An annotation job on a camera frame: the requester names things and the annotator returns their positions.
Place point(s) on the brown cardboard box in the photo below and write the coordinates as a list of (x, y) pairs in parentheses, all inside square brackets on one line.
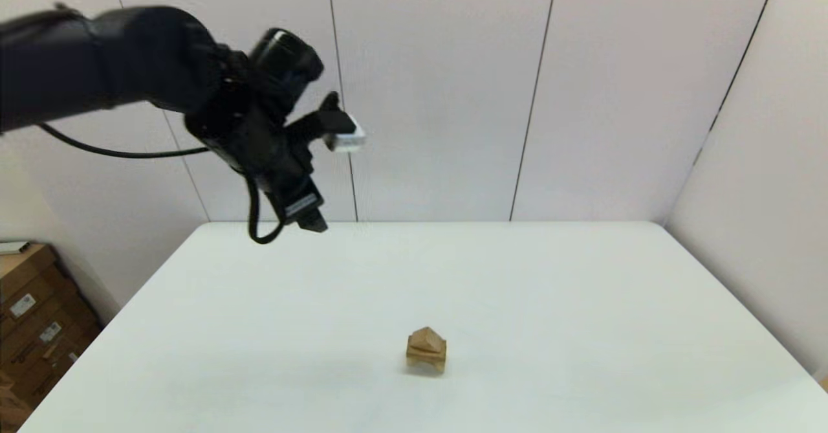
[(11, 410), (26, 277), (58, 349)]

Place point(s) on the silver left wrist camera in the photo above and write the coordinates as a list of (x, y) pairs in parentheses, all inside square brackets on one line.
[(346, 138)]

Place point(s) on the flat white item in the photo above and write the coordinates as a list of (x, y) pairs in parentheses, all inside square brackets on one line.
[(13, 248)]

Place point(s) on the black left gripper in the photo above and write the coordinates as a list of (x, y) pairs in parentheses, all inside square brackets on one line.
[(265, 148)]

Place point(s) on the arched wooden building block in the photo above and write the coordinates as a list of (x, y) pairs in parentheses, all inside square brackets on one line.
[(427, 365)]

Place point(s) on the rectangular wooden building block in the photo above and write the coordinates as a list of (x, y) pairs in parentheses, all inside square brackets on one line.
[(417, 351)]

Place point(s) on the triangular wooden building block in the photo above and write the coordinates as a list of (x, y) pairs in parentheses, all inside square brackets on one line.
[(427, 338)]

